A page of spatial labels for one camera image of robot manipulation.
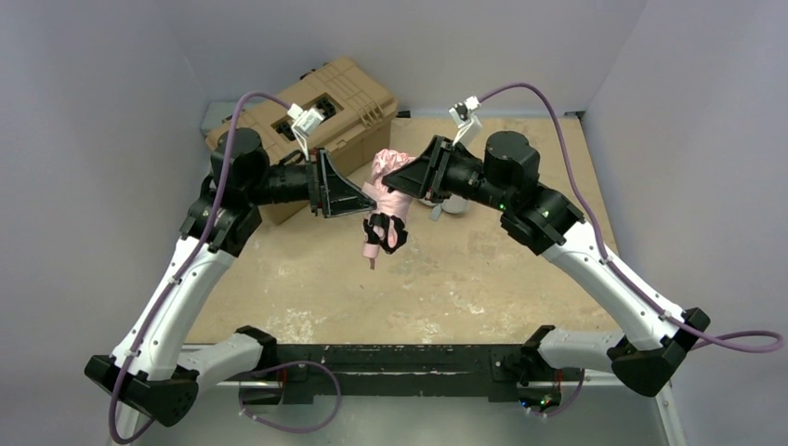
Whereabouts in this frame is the pink grey umbrella case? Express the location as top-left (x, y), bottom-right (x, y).
top-left (420, 195), bottom-right (471, 221)

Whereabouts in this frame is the pink umbrella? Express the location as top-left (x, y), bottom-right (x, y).
top-left (361, 149), bottom-right (414, 270)

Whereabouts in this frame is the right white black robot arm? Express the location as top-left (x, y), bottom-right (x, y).
top-left (382, 131), bottom-right (710, 397)

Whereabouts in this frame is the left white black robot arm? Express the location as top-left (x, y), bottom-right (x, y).
top-left (85, 128), bottom-right (376, 426)

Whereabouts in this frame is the tan plastic toolbox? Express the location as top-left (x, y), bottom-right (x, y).
top-left (204, 58), bottom-right (398, 225)

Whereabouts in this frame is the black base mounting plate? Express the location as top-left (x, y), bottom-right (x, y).
top-left (226, 339), bottom-right (581, 405)

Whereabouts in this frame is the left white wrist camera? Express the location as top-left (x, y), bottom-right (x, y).
top-left (287, 103), bottom-right (324, 162)

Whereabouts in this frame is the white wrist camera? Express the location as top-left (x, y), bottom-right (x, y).
top-left (287, 103), bottom-right (324, 162)
top-left (449, 96), bottom-right (482, 148)

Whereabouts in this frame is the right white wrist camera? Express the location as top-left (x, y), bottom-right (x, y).
top-left (449, 96), bottom-right (482, 148)

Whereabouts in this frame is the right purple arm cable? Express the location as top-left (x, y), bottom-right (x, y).
top-left (479, 82), bottom-right (785, 355)

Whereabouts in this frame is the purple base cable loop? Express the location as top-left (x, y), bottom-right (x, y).
top-left (237, 361), bottom-right (342, 435)

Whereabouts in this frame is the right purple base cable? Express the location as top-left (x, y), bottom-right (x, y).
top-left (523, 364), bottom-right (588, 420)

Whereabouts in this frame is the aluminium frame rail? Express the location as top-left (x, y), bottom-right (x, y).
top-left (108, 342), bottom-right (689, 446)

